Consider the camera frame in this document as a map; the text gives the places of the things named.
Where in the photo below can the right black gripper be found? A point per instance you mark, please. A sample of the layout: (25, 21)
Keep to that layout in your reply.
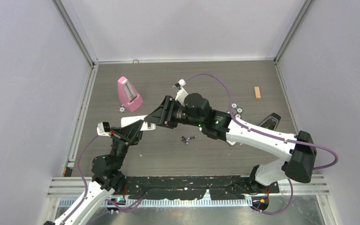
(158, 116)

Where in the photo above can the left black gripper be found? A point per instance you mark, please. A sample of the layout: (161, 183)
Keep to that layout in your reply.
(129, 134)

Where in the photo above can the large white remote control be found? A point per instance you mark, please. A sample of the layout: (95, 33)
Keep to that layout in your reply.
(146, 126)

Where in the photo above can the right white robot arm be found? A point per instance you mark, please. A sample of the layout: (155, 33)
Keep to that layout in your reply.
(296, 155)

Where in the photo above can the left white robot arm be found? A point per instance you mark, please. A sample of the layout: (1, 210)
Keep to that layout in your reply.
(107, 177)

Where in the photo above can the small white remote control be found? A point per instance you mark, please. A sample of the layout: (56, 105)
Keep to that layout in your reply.
(231, 143)

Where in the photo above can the pink metronome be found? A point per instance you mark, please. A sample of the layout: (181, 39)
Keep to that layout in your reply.
(129, 97)

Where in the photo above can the small wooden block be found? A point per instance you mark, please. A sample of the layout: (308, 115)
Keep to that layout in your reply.
(257, 92)

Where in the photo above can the black metronome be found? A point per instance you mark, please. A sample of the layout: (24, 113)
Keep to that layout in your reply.
(270, 122)

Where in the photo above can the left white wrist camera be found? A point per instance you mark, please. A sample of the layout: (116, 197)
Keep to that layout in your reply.
(103, 129)

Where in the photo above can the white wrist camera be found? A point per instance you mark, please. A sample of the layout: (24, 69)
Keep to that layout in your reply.
(181, 92)
(103, 129)

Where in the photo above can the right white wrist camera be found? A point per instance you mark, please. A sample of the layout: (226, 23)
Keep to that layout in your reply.
(181, 92)

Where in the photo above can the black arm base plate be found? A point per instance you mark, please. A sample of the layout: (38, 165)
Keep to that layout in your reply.
(225, 187)

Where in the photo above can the white slotted cable duct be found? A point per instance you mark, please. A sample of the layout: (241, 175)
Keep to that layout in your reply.
(204, 202)

